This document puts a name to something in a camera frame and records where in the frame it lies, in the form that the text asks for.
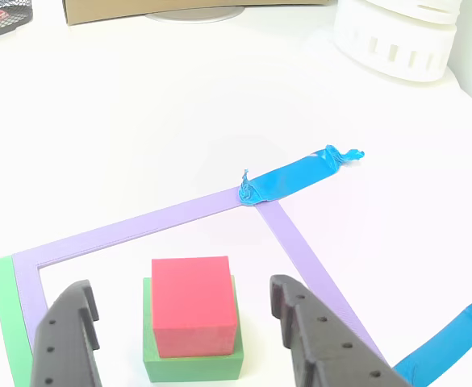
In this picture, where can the white slotted cylinder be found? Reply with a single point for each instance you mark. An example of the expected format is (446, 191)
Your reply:
(397, 40)

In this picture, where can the green cube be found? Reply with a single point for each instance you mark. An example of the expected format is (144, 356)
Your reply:
(191, 369)

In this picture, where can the cardboard box polymaker logo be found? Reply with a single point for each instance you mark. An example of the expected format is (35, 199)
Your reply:
(159, 8)

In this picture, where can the purple square frame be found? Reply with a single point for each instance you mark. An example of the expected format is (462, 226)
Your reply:
(139, 225)

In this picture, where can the small red cube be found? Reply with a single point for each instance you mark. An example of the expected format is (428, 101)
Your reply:
(191, 302)

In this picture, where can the green square frame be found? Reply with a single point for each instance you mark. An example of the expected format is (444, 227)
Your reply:
(7, 314)

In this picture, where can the blue tape strip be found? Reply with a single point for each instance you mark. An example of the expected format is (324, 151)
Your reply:
(296, 177)
(437, 354)

